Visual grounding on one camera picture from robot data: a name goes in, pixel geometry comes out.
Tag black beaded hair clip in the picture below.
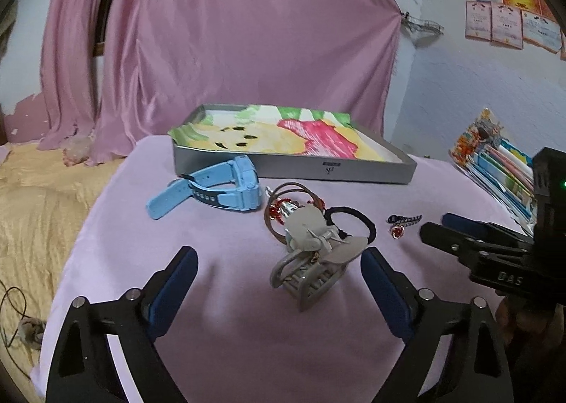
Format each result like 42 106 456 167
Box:
387 214 422 227

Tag black hair tie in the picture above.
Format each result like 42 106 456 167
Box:
324 206 378 241

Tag grey hair claw clip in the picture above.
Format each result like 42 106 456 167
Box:
270 204 377 312

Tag brown cord flower bracelet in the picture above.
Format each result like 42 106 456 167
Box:
264 182 328 241

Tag light blue smart watch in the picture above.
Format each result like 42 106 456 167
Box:
146 155 262 220

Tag person's right hand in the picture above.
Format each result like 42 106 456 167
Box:
496 296 565 349

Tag stack of colourful books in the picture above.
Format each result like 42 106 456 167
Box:
449 108 537 235

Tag grey shallow tray box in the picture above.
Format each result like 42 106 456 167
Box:
172 104 416 184

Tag yellow bed blanket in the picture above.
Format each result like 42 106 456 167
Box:
0 143 121 402

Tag colourful floral cloth liner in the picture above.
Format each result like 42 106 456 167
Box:
169 105 386 161

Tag crumpled plastic bag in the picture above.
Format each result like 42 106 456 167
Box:
62 137 92 166

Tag pink satin curtain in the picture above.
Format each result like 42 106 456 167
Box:
40 0 401 163

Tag black camera box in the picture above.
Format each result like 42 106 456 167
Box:
532 147 566 234

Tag wire wall hook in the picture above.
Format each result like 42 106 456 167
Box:
401 12 444 36

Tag pink certificates on wall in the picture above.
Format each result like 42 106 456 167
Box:
464 0 565 60

